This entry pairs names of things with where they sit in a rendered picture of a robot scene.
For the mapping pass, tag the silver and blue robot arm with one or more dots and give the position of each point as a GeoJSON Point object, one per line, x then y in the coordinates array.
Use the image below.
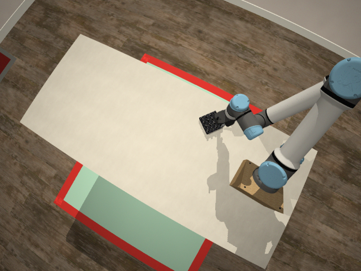
{"type": "Point", "coordinates": [339, 91]}

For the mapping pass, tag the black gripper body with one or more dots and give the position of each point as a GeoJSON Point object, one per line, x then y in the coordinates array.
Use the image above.
{"type": "Point", "coordinates": [222, 117]}

